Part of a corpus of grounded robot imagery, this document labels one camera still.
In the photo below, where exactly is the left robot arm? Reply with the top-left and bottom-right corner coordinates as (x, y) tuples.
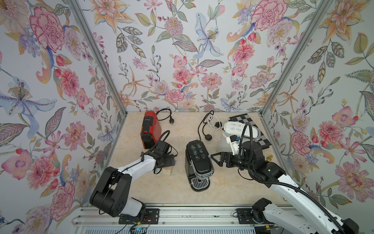
(89, 130), (178, 220)

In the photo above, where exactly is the red coffee machine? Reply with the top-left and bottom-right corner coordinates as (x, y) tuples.
(140, 111), (162, 149)

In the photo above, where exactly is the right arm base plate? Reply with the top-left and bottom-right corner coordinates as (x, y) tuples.
(232, 208), (274, 225)

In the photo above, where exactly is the blue striped cloth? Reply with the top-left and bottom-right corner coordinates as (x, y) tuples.
(161, 166), (175, 176)

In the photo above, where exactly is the black power cable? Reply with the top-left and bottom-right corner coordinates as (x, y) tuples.
(197, 110), (215, 141)

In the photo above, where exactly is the black coffee machine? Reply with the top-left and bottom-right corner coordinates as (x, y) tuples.
(185, 140), (214, 192)

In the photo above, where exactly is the white power cable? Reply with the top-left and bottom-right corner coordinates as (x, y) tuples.
(208, 114), (224, 141)

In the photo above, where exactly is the black white chessboard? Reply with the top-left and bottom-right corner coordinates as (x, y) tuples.
(229, 114), (271, 150)

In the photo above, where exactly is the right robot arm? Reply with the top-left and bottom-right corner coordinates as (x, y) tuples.
(215, 121), (359, 234)

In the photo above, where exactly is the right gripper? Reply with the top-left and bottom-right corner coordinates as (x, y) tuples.
(212, 152), (256, 173)

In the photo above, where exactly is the red machine black cable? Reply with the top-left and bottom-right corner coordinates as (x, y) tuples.
(155, 108), (175, 125)

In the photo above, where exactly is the white coffee machine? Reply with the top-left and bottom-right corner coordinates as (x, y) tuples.
(216, 121), (250, 153)

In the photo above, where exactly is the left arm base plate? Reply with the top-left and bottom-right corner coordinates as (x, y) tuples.
(118, 208), (160, 225)

